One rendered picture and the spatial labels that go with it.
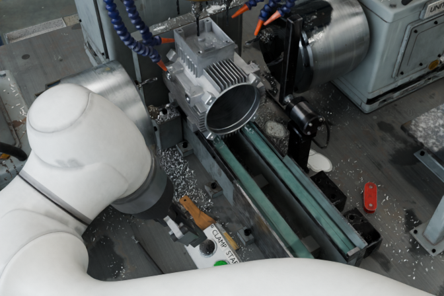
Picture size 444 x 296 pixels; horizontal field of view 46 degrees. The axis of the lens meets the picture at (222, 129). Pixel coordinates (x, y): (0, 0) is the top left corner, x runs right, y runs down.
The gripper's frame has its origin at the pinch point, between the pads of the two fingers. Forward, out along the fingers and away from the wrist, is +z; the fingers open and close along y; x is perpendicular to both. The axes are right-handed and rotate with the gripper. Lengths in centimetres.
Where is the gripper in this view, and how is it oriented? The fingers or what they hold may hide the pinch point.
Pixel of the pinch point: (191, 233)
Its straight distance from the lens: 92.2
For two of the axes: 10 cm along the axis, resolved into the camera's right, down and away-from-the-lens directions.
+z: 3.1, 4.9, 8.2
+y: -5.1, -6.4, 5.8
